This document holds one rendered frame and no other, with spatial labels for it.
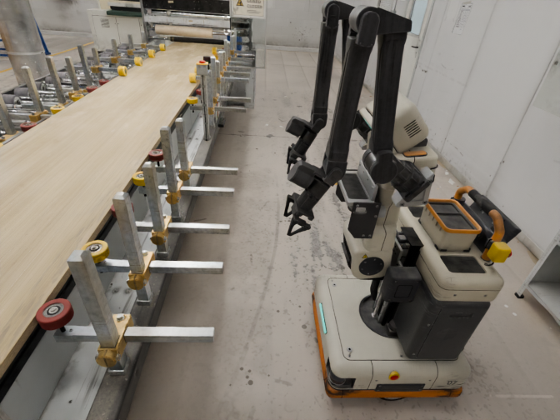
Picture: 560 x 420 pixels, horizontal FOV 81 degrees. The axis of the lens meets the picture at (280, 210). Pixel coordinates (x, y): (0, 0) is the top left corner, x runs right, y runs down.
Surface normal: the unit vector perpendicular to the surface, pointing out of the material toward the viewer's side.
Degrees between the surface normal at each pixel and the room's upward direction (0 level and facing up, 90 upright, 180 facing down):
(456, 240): 92
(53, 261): 0
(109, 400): 0
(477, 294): 90
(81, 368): 0
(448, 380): 90
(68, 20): 90
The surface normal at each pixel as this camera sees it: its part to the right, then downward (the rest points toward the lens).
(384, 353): 0.07, -0.83
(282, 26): 0.04, 0.56
